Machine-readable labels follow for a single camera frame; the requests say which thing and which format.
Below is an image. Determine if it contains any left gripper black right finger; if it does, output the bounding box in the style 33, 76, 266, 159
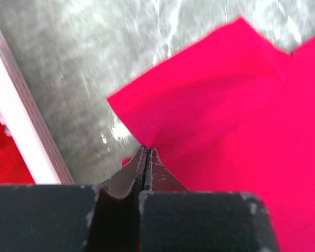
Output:
139, 148, 279, 251

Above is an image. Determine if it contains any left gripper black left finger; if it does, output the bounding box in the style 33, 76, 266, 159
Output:
0, 147, 147, 251

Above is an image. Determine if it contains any red t shirt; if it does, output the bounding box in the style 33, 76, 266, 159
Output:
0, 122, 35, 184
108, 18, 315, 251

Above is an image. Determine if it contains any red t shirt in basket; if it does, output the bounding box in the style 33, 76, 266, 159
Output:
0, 122, 35, 184

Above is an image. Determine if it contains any white plastic laundry basket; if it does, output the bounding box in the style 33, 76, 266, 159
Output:
0, 30, 74, 184

